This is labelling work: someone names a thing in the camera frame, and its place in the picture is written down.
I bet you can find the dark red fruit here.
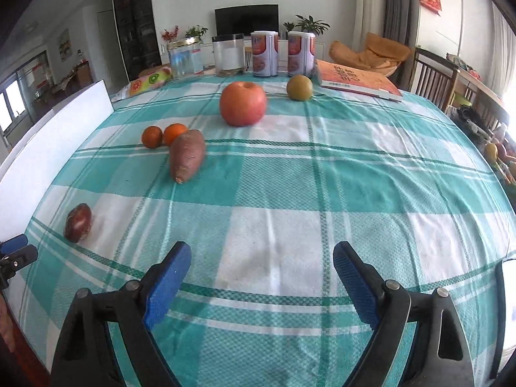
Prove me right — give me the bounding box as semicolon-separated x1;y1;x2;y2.
64;203;93;243

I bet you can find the dark orange tangerine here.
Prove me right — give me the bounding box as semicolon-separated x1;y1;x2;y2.
141;126;163;149

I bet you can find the dark display cabinet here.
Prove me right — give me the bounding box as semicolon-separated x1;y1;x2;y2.
112;0;162;83

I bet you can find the wooden slatted chair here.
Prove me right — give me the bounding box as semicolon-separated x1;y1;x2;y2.
409;47;460;109

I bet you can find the grey curtain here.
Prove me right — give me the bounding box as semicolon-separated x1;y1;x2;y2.
383;0;420;49

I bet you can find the bright orange tangerine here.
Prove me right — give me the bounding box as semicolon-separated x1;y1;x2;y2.
163;123;189;146

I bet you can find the glass jar with gold lid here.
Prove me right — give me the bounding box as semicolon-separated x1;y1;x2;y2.
167;37;205;79

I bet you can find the black television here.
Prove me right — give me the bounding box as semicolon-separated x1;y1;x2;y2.
214;4;280;37

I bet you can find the orange book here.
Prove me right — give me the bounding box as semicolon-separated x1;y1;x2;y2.
316;60;404;102

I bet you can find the white cardboard box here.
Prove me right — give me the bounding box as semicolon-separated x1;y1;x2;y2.
0;80;115;234

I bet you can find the pink label can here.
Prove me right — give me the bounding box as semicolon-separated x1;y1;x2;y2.
287;31;316;78
251;31;280;78

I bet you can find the white television cabinet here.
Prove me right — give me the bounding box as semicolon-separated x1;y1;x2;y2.
159;39;331;67

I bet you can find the sweet potato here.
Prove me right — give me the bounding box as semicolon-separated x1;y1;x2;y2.
169;129;206;184

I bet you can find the black-framed white board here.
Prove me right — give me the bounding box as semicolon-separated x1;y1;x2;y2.
494;258;516;380

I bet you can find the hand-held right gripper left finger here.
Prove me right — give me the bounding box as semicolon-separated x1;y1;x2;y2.
50;241;192;387

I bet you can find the plastic jar with black lid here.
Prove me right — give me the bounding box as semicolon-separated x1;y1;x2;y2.
212;33;246;77

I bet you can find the orange lounge chair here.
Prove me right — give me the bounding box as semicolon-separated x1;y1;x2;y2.
328;32;412;77

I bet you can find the red apple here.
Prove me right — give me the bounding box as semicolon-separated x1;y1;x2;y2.
219;81;268;127

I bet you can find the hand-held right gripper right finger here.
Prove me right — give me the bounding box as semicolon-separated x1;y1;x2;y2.
332;241;476;387

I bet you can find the white cylindrical air conditioner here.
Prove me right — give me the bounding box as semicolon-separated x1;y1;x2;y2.
352;0;388;51

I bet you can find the brown pear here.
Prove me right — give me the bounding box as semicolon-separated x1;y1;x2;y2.
286;74;314;102

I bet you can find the large green potted plant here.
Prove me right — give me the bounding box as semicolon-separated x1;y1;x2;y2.
295;15;330;34

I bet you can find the teal checked tablecloth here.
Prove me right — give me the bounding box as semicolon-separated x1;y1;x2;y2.
8;70;516;387

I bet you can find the framed wall picture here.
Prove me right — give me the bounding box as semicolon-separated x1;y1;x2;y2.
57;28;71;62

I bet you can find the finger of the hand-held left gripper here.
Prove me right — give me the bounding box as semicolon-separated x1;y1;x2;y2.
0;234;28;253
0;244;39;291

